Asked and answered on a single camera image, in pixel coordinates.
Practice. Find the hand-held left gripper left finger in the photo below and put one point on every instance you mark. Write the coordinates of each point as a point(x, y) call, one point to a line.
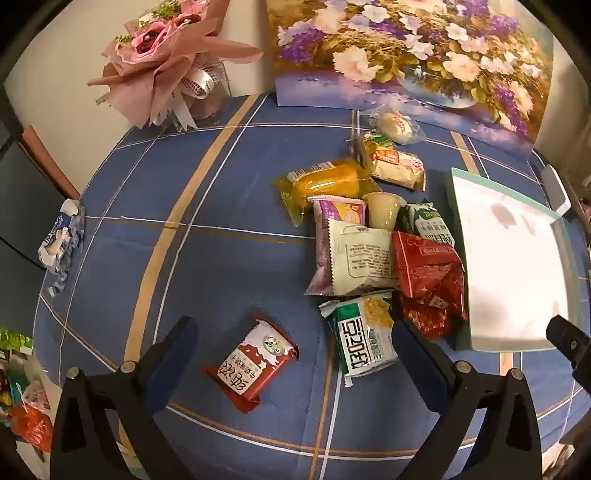
point(171, 351)

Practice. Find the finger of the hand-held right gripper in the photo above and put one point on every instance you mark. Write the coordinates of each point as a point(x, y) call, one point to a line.
point(572, 344)

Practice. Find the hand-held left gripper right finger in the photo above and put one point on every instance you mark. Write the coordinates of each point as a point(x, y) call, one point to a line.
point(415, 351)

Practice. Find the green and white corn packet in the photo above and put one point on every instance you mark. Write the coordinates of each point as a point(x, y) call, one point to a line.
point(358, 332)

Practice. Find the red and white snack packet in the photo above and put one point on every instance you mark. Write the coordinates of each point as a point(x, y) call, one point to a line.
point(251, 364)

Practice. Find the white tray with green rim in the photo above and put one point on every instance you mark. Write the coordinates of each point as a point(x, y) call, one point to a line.
point(508, 258)

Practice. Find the cream white snack packet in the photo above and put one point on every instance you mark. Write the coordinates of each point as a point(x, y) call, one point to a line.
point(360, 258)

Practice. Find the dark green snack packet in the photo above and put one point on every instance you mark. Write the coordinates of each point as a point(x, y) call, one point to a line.
point(427, 224)

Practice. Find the purple roll cake packet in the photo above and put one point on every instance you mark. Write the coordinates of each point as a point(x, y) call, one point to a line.
point(321, 230)

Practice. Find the yellow cake packet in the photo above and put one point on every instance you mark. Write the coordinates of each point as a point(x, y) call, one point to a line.
point(323, 182)

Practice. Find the pale jelly cup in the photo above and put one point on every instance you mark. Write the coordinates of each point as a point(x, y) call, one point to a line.
point(381, 212)

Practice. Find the orange snack bag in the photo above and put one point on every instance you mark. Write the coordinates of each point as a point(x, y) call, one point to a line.
point(34, 424)

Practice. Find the green snack bag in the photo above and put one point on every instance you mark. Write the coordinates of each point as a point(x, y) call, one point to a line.
point(14, 341)

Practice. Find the white plastic box device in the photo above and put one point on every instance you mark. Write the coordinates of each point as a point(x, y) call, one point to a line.
point(554, 184)

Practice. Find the blue and white tissue pack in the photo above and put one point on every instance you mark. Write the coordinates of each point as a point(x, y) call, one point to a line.
point(57, 235)

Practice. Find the orange and white snack packet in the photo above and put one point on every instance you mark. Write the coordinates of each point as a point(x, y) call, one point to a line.
point(397, 166)

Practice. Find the small green and yellow packet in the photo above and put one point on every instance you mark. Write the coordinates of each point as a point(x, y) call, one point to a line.
point(371, 143)

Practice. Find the round pastry in clear wrapper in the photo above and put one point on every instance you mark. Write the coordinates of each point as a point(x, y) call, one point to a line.
point(396, 127)

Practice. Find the flower painting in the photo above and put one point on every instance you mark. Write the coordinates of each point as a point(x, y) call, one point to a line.
point(415, 55)

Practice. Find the pink flower bouquet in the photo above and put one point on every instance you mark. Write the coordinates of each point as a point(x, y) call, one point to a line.
point(157, 50)

